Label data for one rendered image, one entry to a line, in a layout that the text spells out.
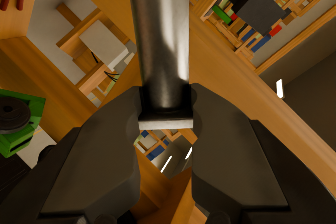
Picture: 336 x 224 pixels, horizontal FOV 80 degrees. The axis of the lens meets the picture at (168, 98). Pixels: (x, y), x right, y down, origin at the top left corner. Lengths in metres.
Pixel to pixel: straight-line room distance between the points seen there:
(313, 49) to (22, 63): 10.08
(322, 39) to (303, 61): 1.00
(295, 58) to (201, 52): 9.99
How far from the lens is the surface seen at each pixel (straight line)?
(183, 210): 0.52
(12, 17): 0.69
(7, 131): 0.47
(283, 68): 10.39
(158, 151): 5.90
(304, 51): 10.25
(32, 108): 0.53
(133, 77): 0.51
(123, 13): 0.38
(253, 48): 7.03
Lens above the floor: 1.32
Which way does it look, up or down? 1 degrees down
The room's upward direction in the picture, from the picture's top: 135 degrees clockwise
